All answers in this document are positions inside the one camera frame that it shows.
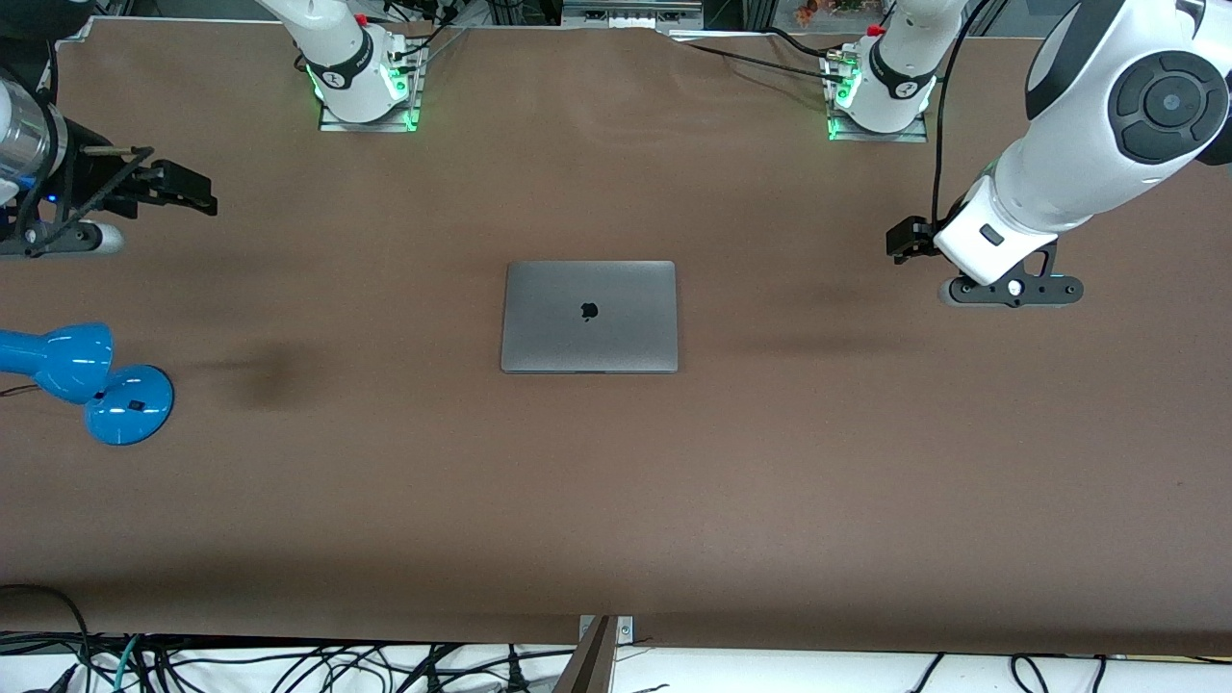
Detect grey laptop with black keyboard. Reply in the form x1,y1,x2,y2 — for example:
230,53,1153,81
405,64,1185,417
500,260,680,374

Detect blue desk lamp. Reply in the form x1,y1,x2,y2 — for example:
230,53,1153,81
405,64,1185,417
0,323,175,447

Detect brown table cloth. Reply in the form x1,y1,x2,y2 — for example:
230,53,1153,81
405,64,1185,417
0,17,1232,657

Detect orange background objects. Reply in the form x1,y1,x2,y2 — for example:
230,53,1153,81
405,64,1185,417
794,0,867,25

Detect grey power strip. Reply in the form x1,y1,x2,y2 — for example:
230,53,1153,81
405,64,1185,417
563,0,704,28

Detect dark metal beam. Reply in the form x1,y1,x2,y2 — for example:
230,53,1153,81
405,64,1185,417
552,616,619,693

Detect black left arm hanging cable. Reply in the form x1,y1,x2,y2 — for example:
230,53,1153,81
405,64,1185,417
927,0,994,232

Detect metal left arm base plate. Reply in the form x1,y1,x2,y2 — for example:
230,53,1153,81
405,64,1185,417
826,48,930,143

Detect black left camera mount bracket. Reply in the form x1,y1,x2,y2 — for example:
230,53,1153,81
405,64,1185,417
1001,241,1060,282

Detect black cable on cloth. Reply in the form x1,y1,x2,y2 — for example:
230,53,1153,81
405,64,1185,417
683,41,846,86
763,26,848,61

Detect black right arm base cable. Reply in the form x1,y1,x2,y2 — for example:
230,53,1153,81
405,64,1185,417
404,24,471,64

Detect black looped floor cable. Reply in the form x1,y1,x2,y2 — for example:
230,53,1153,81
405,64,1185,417
0,583,92,693

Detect teal cable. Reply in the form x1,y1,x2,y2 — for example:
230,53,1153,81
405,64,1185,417
111,633,147,693

